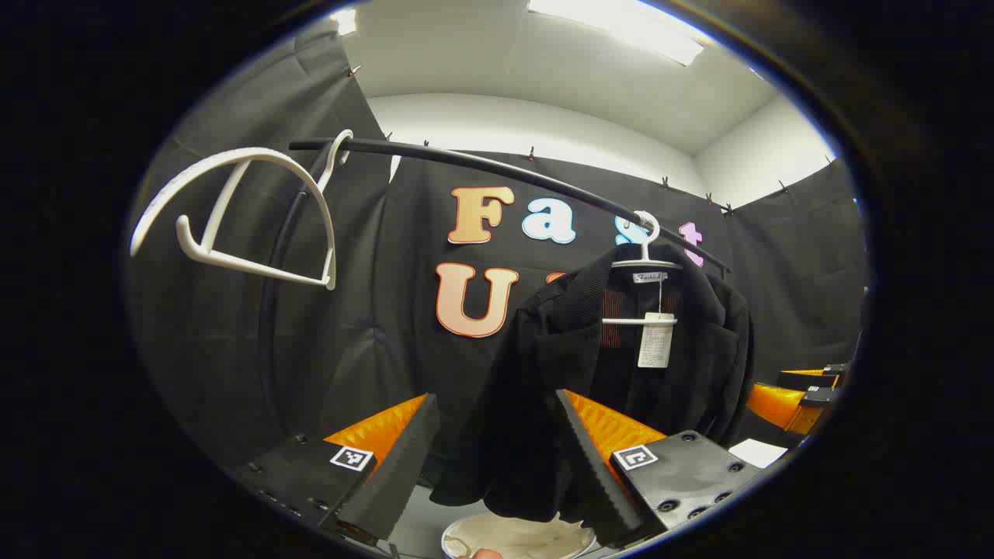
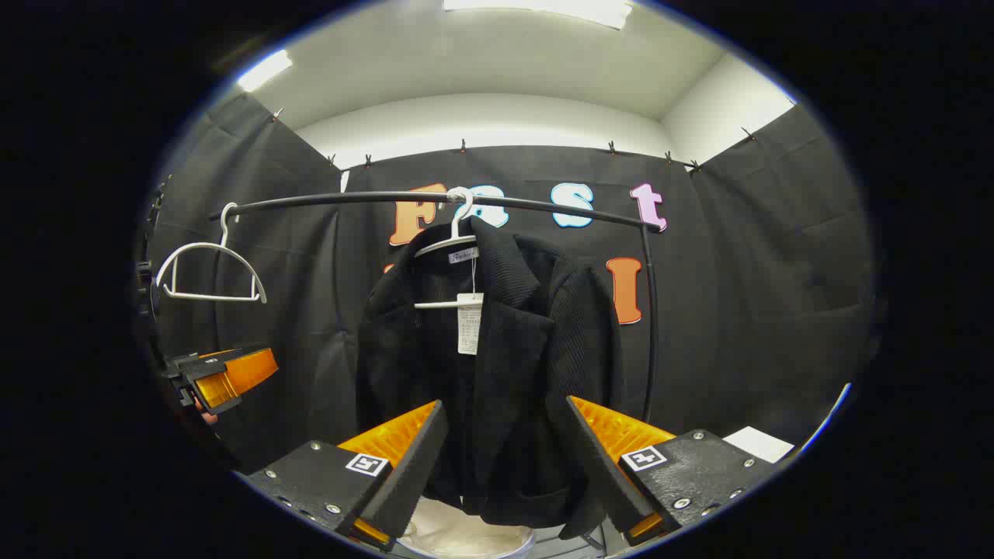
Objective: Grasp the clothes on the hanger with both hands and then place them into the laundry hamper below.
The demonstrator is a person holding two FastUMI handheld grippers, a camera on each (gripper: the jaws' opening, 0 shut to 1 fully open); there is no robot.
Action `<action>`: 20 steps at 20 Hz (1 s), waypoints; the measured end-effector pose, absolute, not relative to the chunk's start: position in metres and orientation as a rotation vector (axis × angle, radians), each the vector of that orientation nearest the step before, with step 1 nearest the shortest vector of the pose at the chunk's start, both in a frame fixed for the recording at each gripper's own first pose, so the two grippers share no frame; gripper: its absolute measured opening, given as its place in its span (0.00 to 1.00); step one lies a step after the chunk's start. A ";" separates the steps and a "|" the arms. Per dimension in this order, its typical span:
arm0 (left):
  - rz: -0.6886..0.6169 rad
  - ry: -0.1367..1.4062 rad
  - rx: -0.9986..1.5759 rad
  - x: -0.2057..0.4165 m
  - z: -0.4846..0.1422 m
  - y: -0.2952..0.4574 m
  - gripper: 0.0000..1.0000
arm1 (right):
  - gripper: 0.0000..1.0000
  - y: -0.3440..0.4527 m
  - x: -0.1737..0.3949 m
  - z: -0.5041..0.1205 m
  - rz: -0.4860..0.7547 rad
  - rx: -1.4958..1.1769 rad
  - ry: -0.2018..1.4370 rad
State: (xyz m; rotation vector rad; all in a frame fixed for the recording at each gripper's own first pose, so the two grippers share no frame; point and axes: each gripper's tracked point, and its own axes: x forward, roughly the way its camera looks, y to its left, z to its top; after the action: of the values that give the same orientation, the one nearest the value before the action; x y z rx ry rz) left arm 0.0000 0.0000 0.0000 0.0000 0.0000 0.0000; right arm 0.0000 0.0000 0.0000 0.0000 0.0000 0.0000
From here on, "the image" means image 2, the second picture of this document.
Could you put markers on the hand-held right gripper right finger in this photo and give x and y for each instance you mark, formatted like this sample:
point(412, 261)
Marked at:
point(602, 473)

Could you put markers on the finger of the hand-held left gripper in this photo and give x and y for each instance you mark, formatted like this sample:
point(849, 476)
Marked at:
point(241, 373)

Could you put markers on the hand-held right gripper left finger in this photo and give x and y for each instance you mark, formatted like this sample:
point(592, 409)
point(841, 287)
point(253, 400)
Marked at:
point(415, 466)

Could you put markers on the white laundry hamper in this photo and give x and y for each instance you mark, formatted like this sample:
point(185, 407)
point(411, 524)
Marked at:
point(458, 536)

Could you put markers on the white clothes hanger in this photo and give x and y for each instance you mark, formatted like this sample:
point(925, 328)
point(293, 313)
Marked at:
point(454, 242)
point(203, 245)

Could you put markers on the white sheet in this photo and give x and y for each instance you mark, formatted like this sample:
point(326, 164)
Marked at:
point(757, 444)

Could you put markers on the black backdrop cloth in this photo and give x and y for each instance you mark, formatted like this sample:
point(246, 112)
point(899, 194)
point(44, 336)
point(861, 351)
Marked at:
point(738, 310)

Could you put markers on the ceiling light strip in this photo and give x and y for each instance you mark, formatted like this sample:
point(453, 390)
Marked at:
point(264, 70)
point(543, 9)

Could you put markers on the row of black backdrop clips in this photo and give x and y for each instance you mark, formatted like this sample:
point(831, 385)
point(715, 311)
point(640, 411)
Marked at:
point(463, 145)

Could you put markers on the black clothes rack rail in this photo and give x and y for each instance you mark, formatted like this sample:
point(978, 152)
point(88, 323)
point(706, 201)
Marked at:
point(349, 199)

